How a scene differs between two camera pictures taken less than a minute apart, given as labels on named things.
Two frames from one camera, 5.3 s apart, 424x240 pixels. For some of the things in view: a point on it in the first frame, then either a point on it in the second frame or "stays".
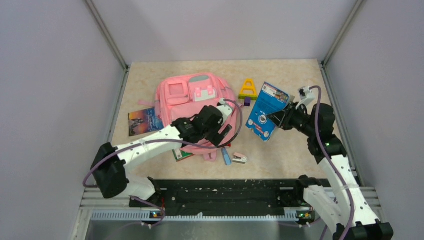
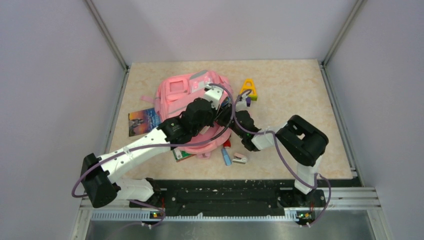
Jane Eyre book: (144, 121) stays
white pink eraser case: (239, 158) stays
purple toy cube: (247, 101) stays
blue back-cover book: (270, 99) -> (226, 101)
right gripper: (283, 119) -> (223, 113)
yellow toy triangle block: (248, 90) stays
